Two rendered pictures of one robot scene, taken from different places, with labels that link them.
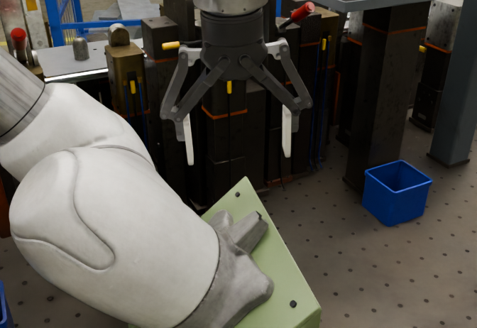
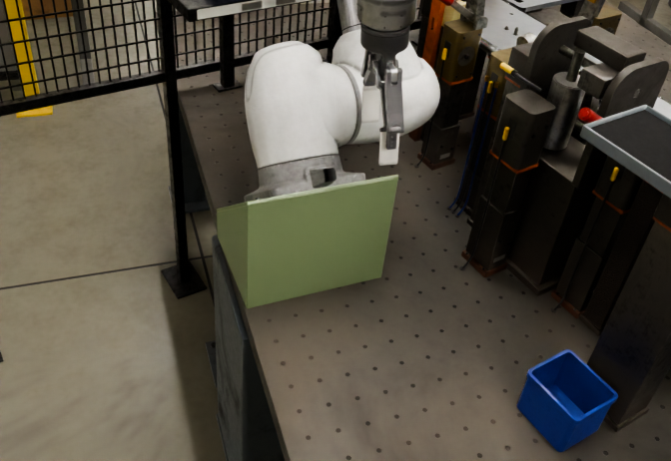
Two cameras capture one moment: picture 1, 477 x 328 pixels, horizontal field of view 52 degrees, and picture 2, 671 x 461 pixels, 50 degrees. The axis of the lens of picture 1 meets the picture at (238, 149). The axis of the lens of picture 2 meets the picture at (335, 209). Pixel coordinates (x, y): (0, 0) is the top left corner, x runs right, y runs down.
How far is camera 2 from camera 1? 1.11 m
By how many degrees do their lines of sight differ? 65
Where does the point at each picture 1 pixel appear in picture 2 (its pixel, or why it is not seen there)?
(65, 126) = (350, 46)
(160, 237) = (268, 110)
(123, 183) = (281, 71)
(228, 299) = (273, 183)
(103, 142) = (353, 71)
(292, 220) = (496, 315)
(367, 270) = (430, 371)
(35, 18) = (588, 9)
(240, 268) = (294, 181)
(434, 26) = not seen: outside the picture
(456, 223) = not seen: outside the picture
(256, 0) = (366, 19)
